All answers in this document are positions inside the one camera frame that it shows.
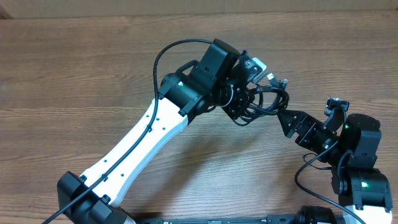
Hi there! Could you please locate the black USB cable bundle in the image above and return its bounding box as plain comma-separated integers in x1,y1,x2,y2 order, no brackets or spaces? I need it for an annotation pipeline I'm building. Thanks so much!
233,72,290,127

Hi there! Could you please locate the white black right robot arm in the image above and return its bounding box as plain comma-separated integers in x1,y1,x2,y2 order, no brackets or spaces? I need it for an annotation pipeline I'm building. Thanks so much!
277,108,393,223

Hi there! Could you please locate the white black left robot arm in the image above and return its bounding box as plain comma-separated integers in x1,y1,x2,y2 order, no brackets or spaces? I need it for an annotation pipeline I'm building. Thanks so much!
57,39,267,224

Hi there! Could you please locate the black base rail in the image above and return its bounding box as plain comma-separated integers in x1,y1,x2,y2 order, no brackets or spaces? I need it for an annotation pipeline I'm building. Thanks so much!
127,205,346,224

